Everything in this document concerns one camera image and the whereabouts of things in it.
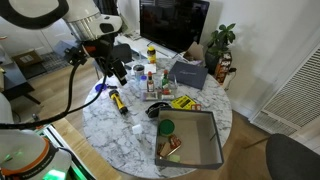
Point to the robot mount with green light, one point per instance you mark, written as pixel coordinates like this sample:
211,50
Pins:
76,166

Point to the green round lid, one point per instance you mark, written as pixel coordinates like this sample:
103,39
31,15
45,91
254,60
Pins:
166,127

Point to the grey floor mat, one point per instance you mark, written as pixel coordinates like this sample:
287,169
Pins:
53,61

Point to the grey open cardboard box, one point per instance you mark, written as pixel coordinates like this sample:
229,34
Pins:
196,136

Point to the dark hanging clothes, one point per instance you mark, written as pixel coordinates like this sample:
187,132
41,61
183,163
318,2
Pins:
106,6

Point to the black flat screen TV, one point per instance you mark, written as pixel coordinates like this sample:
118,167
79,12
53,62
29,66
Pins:
173,23

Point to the black low table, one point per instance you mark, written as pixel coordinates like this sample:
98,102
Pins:
13,83

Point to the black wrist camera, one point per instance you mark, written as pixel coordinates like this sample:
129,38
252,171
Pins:
76,55

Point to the green potted plant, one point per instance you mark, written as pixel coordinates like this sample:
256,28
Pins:
220,41

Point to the brown snack packet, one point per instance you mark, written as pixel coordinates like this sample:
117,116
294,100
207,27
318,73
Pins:
170,145

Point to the green bottle red cap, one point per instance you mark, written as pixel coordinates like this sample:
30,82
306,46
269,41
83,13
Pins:
165,80

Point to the clear acrylic tray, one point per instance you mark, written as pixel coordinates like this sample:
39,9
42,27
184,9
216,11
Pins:
159,96

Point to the blue round disc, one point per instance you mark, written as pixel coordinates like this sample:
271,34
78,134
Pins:
100,88

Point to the yellow and black torch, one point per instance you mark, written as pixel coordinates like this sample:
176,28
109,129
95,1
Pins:
119,101

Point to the brown cardboard box with label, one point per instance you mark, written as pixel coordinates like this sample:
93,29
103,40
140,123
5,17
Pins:
26,59

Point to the dark grey chair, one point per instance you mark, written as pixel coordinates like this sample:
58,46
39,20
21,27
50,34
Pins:
293,158

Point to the white wall vent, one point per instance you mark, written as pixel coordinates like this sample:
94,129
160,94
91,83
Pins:
293,96

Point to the pale green small item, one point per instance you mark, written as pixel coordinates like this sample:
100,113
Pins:
174,158

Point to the white card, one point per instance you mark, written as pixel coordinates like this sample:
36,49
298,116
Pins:
150,68

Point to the dark blue flat box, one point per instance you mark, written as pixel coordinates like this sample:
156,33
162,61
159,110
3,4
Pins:
188,74

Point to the small orange item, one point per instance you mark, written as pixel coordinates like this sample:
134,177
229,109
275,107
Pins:
196,107

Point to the orange and black box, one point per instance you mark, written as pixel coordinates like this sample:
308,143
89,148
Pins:
222,68

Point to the black chair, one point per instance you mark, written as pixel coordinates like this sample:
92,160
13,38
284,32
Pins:
122,52

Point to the yellow and black packet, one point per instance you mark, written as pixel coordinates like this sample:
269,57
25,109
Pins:
182,102

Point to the hot sauce bottle red cap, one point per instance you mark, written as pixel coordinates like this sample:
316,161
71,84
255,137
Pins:
150,83

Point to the brown jar with yellow lid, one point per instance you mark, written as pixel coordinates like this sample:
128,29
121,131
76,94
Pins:
151,55

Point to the metallic cup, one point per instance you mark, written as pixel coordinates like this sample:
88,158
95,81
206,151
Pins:
138,70

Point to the white TV stand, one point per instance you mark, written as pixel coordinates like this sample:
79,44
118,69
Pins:
141,43

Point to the open brown cardboard box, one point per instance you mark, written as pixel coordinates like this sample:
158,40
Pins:
194,52

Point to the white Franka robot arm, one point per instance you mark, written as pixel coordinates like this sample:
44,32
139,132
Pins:
88,18

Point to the small bottle blue cap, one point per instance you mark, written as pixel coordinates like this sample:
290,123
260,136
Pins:
143,82

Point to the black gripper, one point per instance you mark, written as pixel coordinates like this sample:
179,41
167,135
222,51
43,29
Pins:
106,58

